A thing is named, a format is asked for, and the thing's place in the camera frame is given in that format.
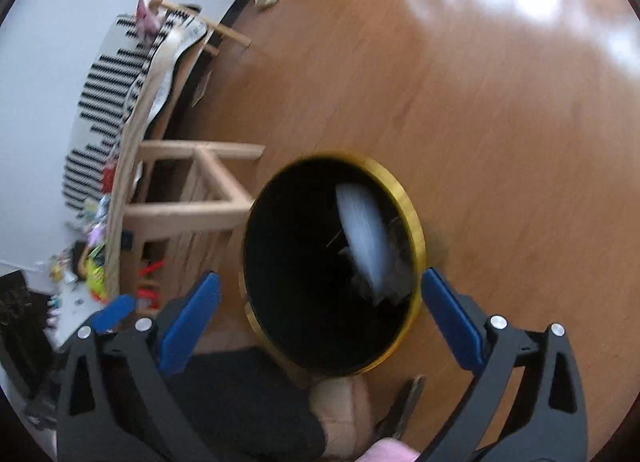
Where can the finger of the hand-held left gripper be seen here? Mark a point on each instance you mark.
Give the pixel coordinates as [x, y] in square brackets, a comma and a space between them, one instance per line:
[115, 312]

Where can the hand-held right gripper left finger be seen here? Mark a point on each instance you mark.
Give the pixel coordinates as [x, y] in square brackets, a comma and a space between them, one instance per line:
[190, 327]

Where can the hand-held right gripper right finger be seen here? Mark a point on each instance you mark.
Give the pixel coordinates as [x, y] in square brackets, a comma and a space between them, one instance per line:
[452, 322]

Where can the black bin with gold rim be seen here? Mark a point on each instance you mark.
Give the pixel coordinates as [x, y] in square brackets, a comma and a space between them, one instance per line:
[300, 292]

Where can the person's black pants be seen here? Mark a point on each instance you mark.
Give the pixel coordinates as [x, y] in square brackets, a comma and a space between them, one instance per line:
[240, 407]

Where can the wooden table base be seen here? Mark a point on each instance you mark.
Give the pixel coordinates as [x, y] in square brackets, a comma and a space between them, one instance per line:
[170, 214]

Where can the person's foot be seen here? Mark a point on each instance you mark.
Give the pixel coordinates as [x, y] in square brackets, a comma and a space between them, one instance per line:
[340, 412]

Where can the pink fuzzy slipper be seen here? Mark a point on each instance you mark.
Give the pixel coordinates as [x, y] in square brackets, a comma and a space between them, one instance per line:
[390, 452]

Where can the black white patterned blanket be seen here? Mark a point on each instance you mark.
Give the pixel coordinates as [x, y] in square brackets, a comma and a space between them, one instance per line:
[110, 71]

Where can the wooden sofa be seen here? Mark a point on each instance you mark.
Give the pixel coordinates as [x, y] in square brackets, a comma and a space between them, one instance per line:
[230, 35]

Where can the pink cartoon cushion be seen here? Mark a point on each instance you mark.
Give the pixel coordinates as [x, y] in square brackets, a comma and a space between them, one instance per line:
[147, 19]

